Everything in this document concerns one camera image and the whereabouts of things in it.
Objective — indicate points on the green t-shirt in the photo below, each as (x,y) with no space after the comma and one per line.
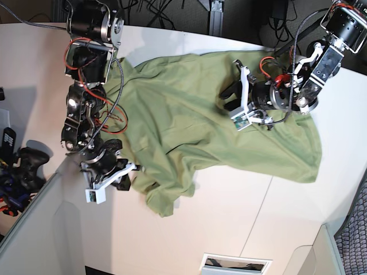
(177,125)

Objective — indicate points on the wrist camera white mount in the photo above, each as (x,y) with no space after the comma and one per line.
(96,190)
(247,114)

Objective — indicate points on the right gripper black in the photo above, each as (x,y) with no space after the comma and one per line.
(105,163)

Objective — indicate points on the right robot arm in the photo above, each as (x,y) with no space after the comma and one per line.
(95,28)

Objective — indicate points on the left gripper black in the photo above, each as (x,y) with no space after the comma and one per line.
(264,95)

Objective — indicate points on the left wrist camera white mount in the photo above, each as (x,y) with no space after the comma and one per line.
(247,114)

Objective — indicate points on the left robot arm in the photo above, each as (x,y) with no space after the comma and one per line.
(295,88)

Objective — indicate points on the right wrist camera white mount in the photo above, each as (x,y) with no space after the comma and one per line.
(96,190)

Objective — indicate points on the aluminium extrusion post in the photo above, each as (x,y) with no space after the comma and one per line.
(216,15)

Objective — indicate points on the black power adapter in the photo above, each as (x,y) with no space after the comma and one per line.
(279,9)

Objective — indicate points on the black game controller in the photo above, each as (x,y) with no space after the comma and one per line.
(30,166)

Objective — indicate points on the black remote control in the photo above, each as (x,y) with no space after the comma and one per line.
(8,141)

